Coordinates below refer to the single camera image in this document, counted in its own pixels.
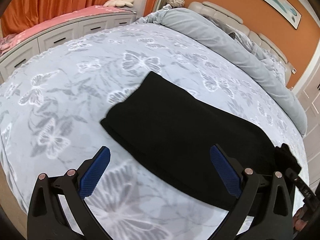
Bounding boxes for beige leather headboard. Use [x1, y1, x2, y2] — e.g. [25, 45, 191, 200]
[188, 2, 293, 85]

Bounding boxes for black pants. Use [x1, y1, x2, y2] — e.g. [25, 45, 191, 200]
[100, 72, 302, 210]

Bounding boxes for grey rolled duvet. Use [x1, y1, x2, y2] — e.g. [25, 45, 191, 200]
[136, 5, 308, 136]

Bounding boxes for butterfly print bed sheet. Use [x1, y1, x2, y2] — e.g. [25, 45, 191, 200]
[1, 24, 309, 239]

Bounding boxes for white bedside lamp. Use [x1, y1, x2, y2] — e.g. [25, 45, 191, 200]
[166, 0, 185, 8]

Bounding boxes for pink topped drawer bench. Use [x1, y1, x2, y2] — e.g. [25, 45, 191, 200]
[1, 5, 137, 83]

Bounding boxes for white wardrobe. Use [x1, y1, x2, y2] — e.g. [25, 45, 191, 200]
[296, 67, 319, 191]

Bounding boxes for grey patterned pillow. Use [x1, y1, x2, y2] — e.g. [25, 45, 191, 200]
[219, 22, 286, 85]

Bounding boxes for white flower plush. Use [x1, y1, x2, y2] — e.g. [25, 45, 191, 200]
[103, 0, 135, 8]

